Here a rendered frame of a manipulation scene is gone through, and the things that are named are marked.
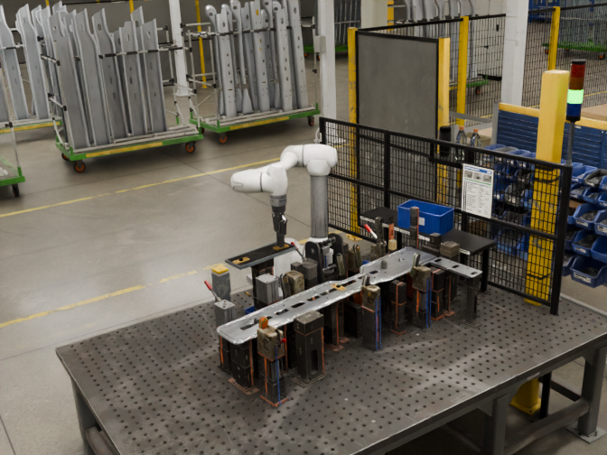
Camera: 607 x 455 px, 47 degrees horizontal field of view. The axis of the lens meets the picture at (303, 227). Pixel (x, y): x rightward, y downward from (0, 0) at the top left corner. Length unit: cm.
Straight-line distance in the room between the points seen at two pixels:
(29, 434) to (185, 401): 151
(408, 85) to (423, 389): 312
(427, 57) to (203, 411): 344
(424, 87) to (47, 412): 361
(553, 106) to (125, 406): 256
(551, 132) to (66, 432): 325
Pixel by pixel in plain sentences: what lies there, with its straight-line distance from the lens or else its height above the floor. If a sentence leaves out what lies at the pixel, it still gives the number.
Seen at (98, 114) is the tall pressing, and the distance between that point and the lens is 1007.
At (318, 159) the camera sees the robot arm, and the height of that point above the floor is 151.
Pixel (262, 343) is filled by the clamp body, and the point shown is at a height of 100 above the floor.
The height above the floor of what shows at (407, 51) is 186.
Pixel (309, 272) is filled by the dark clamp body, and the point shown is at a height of 106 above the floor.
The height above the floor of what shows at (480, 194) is 128.
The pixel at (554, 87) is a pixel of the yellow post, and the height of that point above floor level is 193.
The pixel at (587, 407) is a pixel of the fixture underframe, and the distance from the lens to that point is 427.
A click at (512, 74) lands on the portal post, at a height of 138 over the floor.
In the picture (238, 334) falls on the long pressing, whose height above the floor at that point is 100.
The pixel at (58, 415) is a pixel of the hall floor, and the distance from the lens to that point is 473.
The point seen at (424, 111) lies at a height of 141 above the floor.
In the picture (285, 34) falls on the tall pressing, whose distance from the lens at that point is 1140.
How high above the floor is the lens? 257
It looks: 21 degrees down
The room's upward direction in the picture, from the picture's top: 2 degrees counter-clockwise
